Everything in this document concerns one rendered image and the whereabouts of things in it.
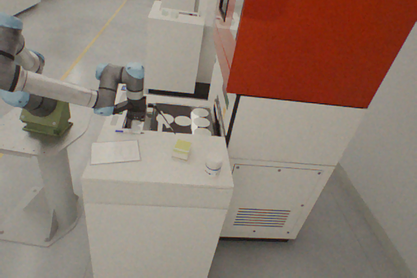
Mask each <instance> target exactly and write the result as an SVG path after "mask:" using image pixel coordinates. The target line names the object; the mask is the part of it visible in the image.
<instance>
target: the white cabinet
mask: <svg viewBox="0 0 417 278"><path fill-rule="evenodd" d="M83 204H84V209H85V218H86V224H87V233H88V239H89V248H90V253H91V262H92V267H93V277H94V278H207V276H208V274H209V270H210V266H211V263H212V259H213V257H214V253H215V250H216V246H217V244H218V240H219V237H220V234H221V231H222V228H223V224H224V221H225V217H226V215H227V208H206V207H193V206H166V205H152V204H125V203H111V202H106V203H97V202H84V203H83Z"/></svg>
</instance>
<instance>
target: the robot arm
mask: <svg viewBox="0 0 417 278"><path fill-rule="evenodd" d="M22 30H23V22H22V21H21V20H20V19H18V18H17V17H15V16H13V15H10V14H7V13H5V12H1V11H0V95H1V97H2V99H3V100H4V101H5V102H6V103H8V104H10V105H12V106H14V107H20V108H22V109H26V110H28V112H30V114H32V115H34V116H38V117H45V116H47V115H49V114H50V113H51V112H52V111H53V110H54V109H55V106H56V104H57V100H61V101H64V102H69V103H72V104H78V105H82V106H86V107H91V108H93V113H94V114H96V115H102V116H106V117H109V116H111V115H116V114H117V113H121V112H123V111H126V110H127V119H128V130H129V131H130V133H132V130H140V129H141V127H140V126H138V125H140V124H142V122H145V113H146V112H147V104H146V99H147V97H146V96H144V95H143V86H144V77H145V74H144V66H143V65H142V64H140V63H135V62H134V63H128V64H127V65H126V66H121V65H116V64H105V63H100V64H97V66H96V70H95V77H96V79H97V80H99V81H100V82H99V86H98V90H93V89H90V88H87V87H83V86H80V85H76V84H73V83H69V82H66V81H62V80H59V79H55V78H52V77H48V76H44V75H42V70H43V66H44V63H45V62H44V61H45V58H44V56H43V55H42V54H40V53H38V52H37V51H34V50H32V49H28V48H26V46H25V39H24V36H23V35H22ZM119 84H126V96H127V100H125V101H123V102H120V103H118V104H115V99H116V96H117V91H118V87H119ZM143 118H144V120H142V119H143Z"/></svg>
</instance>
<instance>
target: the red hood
mask: <svg viewBox="0 0 417 278"><path fill-rule="evenodd" d="M416 21H417V0H219V2H218V9H217V13H216V21H215V22H216V23H215V25H214V32H213V36H212V37H213V41H214V45H215V48H216V53H217V56H218V62H219V65H220V70H221V72H222V77H223V82H224V85H225V89H226V93H229V94H242V95H248V96H259V97H265V98H277V99H289V100H300V101H307V102H318V103H324V104H335V105H347V106H353V107H364V108H367V107H368V105H369V104H370V102H371V100H372V99H373V97H374V95H375V94H376V92H377V90H378V89H379V87H380V85H381V83H382V81H383V79H384V78H385V76H386V74H387V73H388V71H389V69H390V67H391V65H392V63H394V61H395V58H396V57H397V55H398V53H399V52H400V50H401V48H402V47H403V44H404V43H405V41H406V39H407V37H408V36H409V34H410V32H411V31H412V28H413V27H414V24H415V22H416Z"/></svg>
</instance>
